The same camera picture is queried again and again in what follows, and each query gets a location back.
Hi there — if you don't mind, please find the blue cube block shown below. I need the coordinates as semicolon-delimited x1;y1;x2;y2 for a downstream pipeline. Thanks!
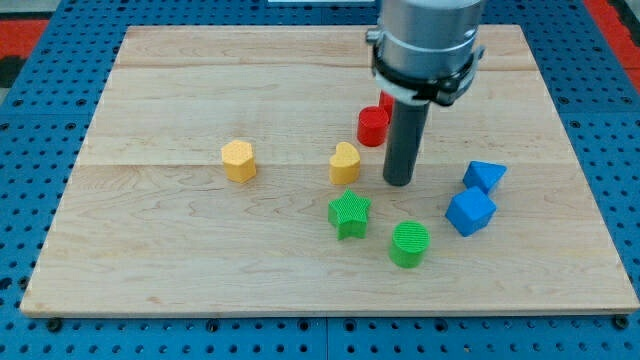
445;187;497;237

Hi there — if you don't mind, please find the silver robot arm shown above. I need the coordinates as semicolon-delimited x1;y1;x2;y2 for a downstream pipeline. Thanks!
366;0;486;106

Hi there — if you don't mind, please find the red block behind rod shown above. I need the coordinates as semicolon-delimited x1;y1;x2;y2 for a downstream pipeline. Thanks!
378;91;395;118

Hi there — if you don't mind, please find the yellow hexagon block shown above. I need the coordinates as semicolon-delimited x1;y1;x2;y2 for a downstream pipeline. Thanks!
221;140;257;183

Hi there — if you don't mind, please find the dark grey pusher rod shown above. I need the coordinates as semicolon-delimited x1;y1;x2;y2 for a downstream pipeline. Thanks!
383;101;429;186

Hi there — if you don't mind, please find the green cylinder block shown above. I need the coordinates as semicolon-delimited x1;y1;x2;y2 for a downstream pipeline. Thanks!
389;221;431;268

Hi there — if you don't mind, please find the green star block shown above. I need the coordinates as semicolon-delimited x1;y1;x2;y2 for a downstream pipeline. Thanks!
328;189;371;240

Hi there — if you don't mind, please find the wooden board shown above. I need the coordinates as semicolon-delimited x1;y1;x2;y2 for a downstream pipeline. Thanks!
21;25;639;318

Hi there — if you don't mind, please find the red cylinder block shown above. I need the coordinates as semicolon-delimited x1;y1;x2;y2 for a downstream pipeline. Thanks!
357;106;389;147

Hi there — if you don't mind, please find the yellow heart block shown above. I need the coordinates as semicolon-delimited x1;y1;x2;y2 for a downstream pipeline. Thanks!
329;142;361;185

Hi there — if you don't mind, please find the blue triangle block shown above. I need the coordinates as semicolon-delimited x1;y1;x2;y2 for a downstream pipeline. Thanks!
462;161;507;195

